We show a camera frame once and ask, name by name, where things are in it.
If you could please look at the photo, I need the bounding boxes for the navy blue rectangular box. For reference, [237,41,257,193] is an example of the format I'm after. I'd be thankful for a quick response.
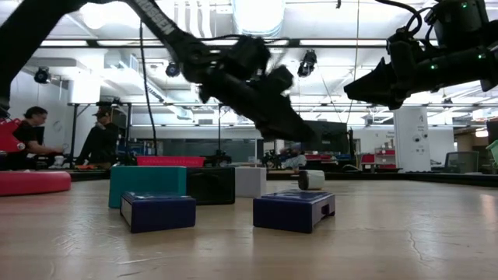
[120,191,197,235]
[252,189,336,235]

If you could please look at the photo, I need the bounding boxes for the black rectangular block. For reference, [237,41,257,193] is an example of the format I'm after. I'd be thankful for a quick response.
[185,166,237,206]

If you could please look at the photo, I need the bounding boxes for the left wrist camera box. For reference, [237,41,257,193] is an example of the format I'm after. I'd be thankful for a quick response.
[228,34,272,71]

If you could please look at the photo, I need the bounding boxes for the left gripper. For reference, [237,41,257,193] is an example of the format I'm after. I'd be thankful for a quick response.
[199,65,314,143]

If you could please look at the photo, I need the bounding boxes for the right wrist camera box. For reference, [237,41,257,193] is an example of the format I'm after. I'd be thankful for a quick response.
[387,27,424,65]

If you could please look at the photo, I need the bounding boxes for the white rectangular block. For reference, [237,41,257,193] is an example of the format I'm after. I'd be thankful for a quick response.
[234,166,268,199]

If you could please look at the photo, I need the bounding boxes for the black computer monitor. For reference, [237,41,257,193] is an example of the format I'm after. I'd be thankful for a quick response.
[309,120,350,155]

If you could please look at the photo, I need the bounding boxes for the green plastic basket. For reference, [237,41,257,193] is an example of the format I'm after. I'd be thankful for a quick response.
[485,138,498,165]

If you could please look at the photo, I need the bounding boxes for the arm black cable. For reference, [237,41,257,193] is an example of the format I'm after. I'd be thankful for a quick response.
[375,0,424,37]
[139,19,158,156]

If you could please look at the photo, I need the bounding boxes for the background black rig frame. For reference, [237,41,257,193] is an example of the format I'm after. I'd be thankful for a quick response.
[69,100,278,168]

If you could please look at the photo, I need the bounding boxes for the red storage shelf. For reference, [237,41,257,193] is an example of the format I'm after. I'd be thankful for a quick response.
[359,146,398,171]

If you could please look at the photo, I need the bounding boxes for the person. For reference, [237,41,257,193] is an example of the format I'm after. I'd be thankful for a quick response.
[75,107,122,167]
[280,142,309,170]
[11,105,64,170]

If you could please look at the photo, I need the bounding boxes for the black ceiling spotlight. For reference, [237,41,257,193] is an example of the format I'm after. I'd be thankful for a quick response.
[33,66,51,85]
[164,61,181,79]
[296,49,318,79]

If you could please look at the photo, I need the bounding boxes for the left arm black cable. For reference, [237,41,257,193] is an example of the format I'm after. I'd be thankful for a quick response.
[139,19,158,156]

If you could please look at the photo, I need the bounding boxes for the red plastic basket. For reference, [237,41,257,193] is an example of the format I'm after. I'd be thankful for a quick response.
[135,156,206,168]

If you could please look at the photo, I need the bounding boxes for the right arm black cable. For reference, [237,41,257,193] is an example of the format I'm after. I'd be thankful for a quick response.
[375,0,424,37]

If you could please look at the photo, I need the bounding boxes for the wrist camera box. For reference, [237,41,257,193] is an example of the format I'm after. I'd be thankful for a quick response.
[228,34,272,71]
[387,27,424,65]

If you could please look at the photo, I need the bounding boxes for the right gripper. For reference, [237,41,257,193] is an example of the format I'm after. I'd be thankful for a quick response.
[343,54,433,110]

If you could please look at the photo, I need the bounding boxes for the teal rectangular block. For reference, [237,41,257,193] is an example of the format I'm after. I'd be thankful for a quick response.
[108,166,188,210]

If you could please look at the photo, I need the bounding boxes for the white building column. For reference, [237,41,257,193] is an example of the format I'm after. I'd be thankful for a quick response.
[393,107,432,173]

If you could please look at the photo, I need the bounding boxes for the black aluminium table frame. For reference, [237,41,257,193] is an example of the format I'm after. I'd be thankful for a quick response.
[38,37,498,188]

